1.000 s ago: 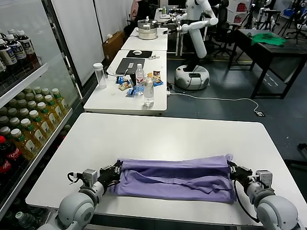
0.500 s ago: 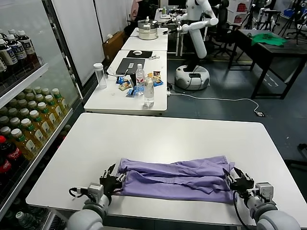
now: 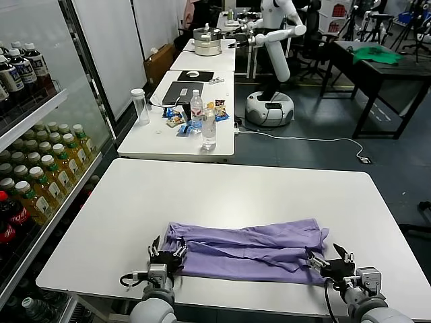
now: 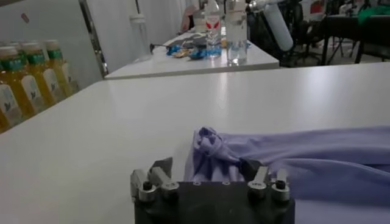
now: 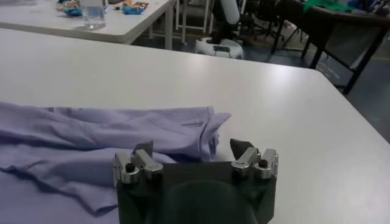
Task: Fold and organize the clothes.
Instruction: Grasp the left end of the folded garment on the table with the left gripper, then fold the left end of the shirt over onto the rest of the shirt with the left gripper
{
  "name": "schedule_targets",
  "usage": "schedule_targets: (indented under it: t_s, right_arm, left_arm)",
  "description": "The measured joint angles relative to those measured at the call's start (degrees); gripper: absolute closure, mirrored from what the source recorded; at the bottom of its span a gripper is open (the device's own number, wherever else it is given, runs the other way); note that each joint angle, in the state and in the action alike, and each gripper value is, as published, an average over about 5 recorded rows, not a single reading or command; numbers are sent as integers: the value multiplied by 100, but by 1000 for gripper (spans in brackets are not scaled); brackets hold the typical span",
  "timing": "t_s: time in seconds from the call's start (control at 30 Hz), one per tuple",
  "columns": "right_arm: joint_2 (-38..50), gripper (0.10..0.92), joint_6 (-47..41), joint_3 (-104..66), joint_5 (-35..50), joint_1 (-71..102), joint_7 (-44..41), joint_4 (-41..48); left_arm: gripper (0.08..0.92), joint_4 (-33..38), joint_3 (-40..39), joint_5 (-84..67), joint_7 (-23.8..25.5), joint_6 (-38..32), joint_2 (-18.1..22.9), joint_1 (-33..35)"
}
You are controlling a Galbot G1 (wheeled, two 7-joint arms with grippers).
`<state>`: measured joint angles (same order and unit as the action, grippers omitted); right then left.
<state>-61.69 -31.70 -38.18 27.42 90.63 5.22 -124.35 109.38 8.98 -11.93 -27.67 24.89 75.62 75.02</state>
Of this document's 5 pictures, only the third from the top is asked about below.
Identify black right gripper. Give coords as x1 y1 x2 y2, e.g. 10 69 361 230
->
305 243 356 283

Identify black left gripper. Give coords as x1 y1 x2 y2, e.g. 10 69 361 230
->
147 235 187 273

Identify purple t-shirt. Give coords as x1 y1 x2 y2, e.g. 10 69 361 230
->
164 217 331 287

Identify black chair base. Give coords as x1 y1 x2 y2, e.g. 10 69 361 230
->
399 201 431 238

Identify white rectangular table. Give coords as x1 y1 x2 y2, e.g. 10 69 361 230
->
117 70 236 161
170 38 236 73

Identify clear plastic water bottle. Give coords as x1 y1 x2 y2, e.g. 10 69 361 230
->
201 107 218 151

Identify beige snack packet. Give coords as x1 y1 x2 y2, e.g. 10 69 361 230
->
166 114 186 128

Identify clear tumbler white lid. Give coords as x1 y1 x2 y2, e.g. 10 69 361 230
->
130 88 151 126

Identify water bottle red label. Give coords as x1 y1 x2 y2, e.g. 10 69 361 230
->
190 89 204 131

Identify green label water bottle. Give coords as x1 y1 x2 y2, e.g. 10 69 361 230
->
21 297 57 323

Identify red label cola bottle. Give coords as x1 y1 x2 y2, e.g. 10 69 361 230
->
0 190 30 236
0 215 18 245

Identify dark grey laptop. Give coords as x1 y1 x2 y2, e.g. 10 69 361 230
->
162 81 205 106

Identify black mouse pad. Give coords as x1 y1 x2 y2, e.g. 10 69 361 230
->
177 70 215 81

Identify cardboard box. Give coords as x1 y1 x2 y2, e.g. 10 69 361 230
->
143 44 176 85

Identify white drink shelf rack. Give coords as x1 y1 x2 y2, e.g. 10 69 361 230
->
0 0 119 303

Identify black metal table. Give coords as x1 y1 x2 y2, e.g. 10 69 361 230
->
319 40 431 141

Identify steel steamer pot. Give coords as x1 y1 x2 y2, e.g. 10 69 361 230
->
192 24 223 57

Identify green cloth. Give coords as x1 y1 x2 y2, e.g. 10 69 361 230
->
352 46 404 67

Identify white humanoid robot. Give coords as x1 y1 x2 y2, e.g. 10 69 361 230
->
228 0 307 128

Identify white desk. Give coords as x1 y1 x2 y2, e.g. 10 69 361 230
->
216 11 259 34

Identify black tripod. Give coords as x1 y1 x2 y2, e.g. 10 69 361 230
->
336 6 360 43
390 9 420 55

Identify pink cloth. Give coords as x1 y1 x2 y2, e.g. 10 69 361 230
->
183 0 200 30

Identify black office chair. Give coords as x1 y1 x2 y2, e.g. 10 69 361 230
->
292 0 337 81

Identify small white robot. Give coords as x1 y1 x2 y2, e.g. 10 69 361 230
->
356 0 395 44

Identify white shelf red boxes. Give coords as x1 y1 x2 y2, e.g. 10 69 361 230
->
318 0 351 34

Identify blue plastic bin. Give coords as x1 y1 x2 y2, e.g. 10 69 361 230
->
393 13 414 27

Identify white floor cable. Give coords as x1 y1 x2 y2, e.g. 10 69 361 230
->
238 130 366 159

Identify white laptop cable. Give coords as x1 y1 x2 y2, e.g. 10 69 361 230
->
150 96 183 109

